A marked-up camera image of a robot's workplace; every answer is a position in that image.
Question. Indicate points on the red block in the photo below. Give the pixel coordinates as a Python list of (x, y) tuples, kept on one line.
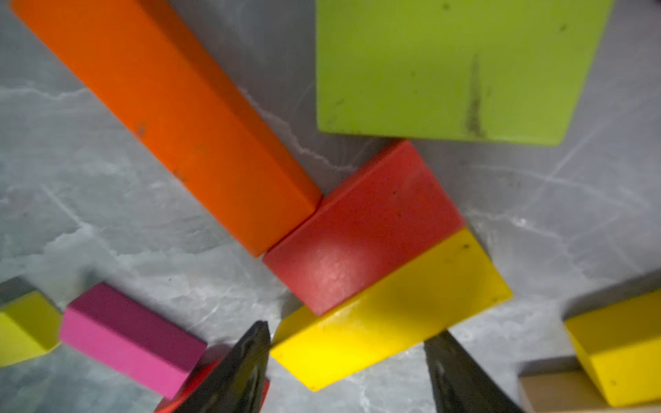
[(387, 213), (199, 384)]

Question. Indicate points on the long yellow block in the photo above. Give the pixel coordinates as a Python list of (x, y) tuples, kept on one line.
[(451, 282)]

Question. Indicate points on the natural wood block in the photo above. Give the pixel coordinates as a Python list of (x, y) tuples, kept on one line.
[(568, 392)]

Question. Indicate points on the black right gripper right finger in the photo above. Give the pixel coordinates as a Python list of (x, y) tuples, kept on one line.
[(458, 382)]

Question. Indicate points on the lime green square block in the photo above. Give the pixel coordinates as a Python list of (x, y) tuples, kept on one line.
[(483, 71)]

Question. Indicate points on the magenta block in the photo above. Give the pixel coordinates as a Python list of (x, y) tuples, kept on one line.
[(117, 331)]

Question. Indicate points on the small lime green block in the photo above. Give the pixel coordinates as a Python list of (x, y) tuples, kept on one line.
[(30, 328)]

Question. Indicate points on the long orange block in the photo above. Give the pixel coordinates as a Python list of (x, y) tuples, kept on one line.
[(149, 69)]

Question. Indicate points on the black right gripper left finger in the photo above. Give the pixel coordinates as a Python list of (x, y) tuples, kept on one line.
[(255, 343)]

